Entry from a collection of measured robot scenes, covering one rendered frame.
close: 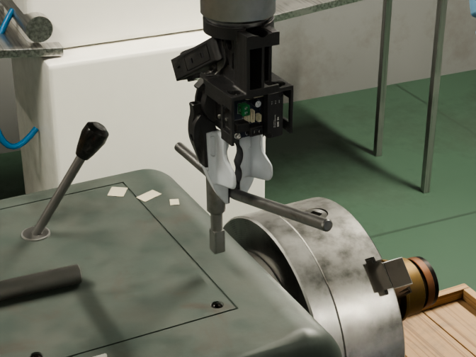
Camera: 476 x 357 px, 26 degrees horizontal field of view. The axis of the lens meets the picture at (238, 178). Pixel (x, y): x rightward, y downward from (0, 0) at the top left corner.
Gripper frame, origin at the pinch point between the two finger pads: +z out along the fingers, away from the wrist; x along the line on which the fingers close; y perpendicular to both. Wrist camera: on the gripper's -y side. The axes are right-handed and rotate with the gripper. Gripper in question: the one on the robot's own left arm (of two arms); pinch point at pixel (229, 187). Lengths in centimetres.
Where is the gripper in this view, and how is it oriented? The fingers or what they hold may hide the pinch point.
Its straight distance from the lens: 113.1
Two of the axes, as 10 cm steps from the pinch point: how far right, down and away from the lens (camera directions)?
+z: 0.0, 9.0, 4.5
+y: 4.7, 3.9, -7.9
